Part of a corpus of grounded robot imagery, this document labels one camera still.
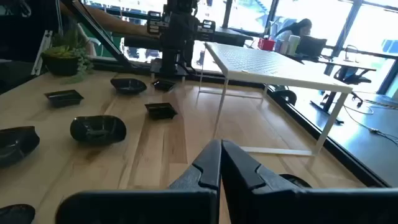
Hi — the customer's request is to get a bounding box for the red box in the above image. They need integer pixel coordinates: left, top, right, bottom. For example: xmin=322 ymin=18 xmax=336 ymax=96
xmin=257 ymin=37 xmax=277 ymax=52

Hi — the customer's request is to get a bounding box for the black leaf-shaped mini plate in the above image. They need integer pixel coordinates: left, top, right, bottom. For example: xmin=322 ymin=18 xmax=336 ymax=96
xmin=109 ymin=77 xmax=147 ymax=95
xmin=69 ymin=114 xmax=127 ymax=146
xmin=0 ymin=125 xmax=40 ymax=168

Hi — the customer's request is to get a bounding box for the person's forearm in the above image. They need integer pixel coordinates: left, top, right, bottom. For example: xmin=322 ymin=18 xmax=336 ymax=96
xmin=58 ymin=2 xmax=156 ymax=37

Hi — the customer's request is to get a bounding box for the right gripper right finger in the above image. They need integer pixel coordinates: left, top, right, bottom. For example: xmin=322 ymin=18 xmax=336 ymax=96
xmin=221 ymin=139 xmax=398 ymax=224

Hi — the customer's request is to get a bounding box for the white bottle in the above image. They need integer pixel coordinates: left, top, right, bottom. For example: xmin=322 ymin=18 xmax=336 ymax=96
xmin=281 ymin=34 xmax=302 ymax=57

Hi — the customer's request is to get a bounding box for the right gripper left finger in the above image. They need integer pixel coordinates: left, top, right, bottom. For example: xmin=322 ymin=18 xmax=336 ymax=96
xmin=55 ymin=139 xmax=223 ymax=224

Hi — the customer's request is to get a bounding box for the black teardrop mini plate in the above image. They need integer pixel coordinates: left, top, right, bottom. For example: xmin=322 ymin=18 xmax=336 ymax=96
xmin=0 ymin=203 xmax=36 ymax=224

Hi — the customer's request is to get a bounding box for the black office chair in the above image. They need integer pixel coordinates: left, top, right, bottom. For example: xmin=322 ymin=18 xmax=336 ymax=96
xmin=332 ymin=67 xmax=374 ymax=108

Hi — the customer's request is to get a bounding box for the black square mini plate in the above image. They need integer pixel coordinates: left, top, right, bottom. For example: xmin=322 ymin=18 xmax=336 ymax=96
xmin=44 ymin=89 xmax=85 ymax=109
xmin=151 ymin=79 xmax=177 ymax=93
xmin=144 ymin=102 xmax=178 ymax=121

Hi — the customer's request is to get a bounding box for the person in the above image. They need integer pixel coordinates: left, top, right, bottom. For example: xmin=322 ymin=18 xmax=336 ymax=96
xmin=273 ymin=17 xmax=313 ymax=43

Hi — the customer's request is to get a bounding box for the black laptop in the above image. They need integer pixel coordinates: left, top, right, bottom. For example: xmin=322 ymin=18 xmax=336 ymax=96
xmin=295 ymin=35 xmax=328 ymax=58

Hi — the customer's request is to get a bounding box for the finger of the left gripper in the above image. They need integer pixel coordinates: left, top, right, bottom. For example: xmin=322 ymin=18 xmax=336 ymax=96
xmin=183 ymin=21 xmax=193 ymax=40
xmin=174 ymin=21 xmax=184 ymax=40

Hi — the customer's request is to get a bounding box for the black side table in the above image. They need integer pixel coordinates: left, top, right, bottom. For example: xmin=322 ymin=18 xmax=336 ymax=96
xmin=214 ymin=27 xmax=254 ymax=47

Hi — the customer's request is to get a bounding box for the black office desk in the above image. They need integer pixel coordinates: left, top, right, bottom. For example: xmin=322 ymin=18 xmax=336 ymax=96
xmin=279 ymin=52 xmax=379 ymax=125

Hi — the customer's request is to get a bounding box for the white folded stand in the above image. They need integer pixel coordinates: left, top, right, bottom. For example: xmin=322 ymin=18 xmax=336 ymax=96
xmin=30 ymin=29 xmax=53 ymax=77

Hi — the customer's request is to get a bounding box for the green potted plant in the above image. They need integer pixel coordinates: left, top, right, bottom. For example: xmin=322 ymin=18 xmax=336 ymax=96
xmin=40 ymin=29 xmax=94 ymax=85

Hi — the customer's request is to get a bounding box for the white perforated metal shelf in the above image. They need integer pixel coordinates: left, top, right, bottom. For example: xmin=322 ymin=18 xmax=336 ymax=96
xmin=195 ymin=42 xmax=354 ymax=156

